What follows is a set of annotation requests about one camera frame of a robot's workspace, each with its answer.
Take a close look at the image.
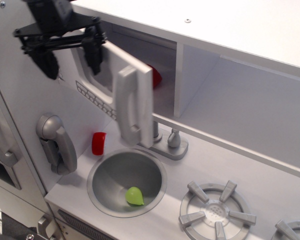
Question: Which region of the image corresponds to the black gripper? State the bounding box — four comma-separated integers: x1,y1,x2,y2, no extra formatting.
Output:
13,0,106,80

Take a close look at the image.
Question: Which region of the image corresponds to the white microwave door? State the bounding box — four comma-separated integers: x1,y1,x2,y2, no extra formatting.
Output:
70,40,153,148

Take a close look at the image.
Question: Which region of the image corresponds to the red toy cheese wedge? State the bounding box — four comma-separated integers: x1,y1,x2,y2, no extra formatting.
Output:
91,132,107,156

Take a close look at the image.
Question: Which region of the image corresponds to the red toy strawberry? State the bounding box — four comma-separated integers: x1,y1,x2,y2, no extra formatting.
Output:
148,64,163,89

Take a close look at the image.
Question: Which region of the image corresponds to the grey toy telephone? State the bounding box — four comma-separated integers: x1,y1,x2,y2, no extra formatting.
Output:
36,113,77,176

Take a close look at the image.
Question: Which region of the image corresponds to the grey toy faucet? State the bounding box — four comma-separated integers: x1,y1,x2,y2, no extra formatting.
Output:
148,121,189,161

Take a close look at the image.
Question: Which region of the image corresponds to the silver sink bowl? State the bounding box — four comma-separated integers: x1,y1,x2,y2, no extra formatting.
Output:
87,149,168,218

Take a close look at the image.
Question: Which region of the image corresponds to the white toy kitchen cabinet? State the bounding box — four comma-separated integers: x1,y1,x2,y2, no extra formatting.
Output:
0,0,300,240

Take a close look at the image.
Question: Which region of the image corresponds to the green toy pear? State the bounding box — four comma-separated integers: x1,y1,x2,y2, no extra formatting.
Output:
125,186,144,206

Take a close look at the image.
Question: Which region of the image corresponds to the grey oven vent panel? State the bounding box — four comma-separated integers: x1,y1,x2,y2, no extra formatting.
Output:
58,210,112,240

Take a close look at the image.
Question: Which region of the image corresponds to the grey stove burner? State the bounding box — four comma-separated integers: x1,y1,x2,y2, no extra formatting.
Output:
271,220,300,240
178,180,257,240

